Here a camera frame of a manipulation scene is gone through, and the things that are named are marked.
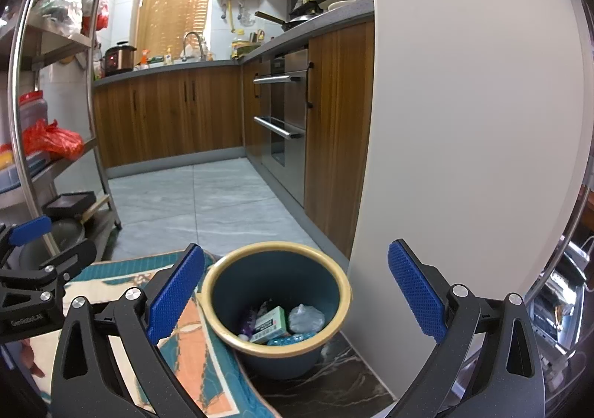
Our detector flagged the black wok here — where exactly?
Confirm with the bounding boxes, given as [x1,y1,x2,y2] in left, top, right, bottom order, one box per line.
[254,10,321,32]

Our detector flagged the wooden kitchen base cabinets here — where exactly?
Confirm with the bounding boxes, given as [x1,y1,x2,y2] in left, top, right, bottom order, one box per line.
[93,21,374,261]

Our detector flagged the white black medicine box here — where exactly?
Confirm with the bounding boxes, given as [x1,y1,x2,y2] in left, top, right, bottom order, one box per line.
[249,305,291,344]

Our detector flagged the bamboo window blind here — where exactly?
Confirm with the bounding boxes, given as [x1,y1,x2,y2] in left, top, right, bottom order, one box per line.
[139,0,212,59]

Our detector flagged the white plastic bag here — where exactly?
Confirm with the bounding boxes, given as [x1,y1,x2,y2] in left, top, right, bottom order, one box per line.
[35,0,84,38]

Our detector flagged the dark rice cooker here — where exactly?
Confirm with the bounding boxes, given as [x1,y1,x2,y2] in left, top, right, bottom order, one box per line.
[102,42,137,77]

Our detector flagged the plastic jar with red lid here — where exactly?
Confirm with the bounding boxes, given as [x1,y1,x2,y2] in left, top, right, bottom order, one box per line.
[19,92,48,131]

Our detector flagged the white door panel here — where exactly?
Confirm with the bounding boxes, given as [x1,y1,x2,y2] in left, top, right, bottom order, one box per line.
[348,0,594,400]

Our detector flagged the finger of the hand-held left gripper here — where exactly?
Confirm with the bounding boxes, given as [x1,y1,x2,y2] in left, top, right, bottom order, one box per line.
[0,238,97,308]
[0,215,53,269]

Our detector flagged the clear plastic storage box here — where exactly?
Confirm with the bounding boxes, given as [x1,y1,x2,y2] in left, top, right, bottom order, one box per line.
[0,153,52,193]

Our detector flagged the chrome sink faucet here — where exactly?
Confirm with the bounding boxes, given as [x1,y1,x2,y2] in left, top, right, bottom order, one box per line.
[182,32,205,61]

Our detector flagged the purple pump bottle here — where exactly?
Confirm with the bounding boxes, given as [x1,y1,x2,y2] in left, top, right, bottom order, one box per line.
[239,307,261,340]

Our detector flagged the stainless steel shelf rack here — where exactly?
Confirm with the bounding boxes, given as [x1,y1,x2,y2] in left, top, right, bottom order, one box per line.
[0,0,124,270]

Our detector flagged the person's left hand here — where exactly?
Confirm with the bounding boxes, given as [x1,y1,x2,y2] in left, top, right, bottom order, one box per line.
[19,337,47,378]

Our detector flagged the blue bin with yellow rim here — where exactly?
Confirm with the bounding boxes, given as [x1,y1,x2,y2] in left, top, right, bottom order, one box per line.
[200,242,353,380]

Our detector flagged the white plate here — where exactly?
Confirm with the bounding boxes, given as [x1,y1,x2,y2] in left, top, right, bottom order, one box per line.
[327,0,374,13]

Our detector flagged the round grey pan lid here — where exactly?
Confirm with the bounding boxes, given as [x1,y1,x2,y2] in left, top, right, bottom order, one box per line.
[19,217,89,270]

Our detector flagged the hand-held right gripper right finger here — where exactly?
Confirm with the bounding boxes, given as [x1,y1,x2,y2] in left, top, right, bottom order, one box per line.
[387,240,546,418]

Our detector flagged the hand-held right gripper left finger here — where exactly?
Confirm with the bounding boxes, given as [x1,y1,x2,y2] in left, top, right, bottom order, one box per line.
[49,242,207,418]

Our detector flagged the blue pill blister pack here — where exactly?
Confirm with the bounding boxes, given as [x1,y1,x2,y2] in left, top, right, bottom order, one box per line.
[267,330,316,347]

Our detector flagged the black square tray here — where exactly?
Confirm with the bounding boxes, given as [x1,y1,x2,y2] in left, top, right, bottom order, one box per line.
[42,192,96,219]

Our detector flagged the teal orange patterned mat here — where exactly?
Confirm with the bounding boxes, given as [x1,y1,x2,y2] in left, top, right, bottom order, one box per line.
[14,250,270,418]

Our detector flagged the wooden handle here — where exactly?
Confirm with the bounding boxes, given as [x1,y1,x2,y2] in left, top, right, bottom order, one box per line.
[82,194,111,224]

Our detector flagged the yellow green container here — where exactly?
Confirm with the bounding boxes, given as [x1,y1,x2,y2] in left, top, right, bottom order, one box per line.
[231,30,265,59]

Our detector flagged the stainless steel built-in oven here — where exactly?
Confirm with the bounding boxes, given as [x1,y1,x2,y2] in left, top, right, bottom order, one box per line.
[253,49,309,207]

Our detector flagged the red plastic bag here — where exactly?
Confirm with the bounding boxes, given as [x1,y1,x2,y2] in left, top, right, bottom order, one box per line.
[22,120,85,161]

